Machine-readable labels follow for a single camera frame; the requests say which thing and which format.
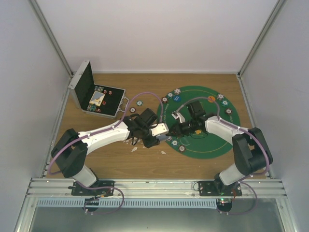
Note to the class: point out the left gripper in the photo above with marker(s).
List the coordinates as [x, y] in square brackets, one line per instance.
[149, 143]

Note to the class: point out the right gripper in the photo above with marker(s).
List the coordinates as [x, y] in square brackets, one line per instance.
[179, 132]

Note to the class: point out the blue playing card deck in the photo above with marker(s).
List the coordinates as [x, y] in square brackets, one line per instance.
[162, 138]

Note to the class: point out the hundred chips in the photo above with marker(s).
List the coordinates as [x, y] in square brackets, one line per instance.
[228, 111]
[164, 100]
[181, 148]

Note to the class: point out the blue small blind button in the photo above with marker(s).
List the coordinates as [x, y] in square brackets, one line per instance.
[176, 98]

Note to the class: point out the red hundred chip stack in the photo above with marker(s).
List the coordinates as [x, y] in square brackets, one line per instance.
[132, 110]

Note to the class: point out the ten chips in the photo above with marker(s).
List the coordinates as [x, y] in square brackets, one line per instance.
[177, 91]
[220, 97]

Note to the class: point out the orange big blind button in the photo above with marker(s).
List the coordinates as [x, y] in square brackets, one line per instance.
[211, 99]

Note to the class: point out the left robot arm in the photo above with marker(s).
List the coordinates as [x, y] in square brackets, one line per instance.
[70, 152]

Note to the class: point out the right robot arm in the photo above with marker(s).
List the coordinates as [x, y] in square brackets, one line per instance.
[251, 153]

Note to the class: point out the white debris pile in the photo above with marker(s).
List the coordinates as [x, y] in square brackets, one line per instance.
[135, 144]

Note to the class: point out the round green poker mat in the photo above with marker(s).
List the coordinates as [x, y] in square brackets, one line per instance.
[200, 145]

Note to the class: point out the aluminium poker case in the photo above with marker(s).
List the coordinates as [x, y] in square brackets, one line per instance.
[82, 87]

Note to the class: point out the card pack in case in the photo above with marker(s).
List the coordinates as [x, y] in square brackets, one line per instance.
[97, 98]

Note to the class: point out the chips in case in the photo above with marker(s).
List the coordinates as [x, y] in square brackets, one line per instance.
[99, 88]

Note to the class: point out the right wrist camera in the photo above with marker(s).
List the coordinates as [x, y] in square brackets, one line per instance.
[179, 117]

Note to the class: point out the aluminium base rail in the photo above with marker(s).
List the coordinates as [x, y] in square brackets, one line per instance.
[152, 193]

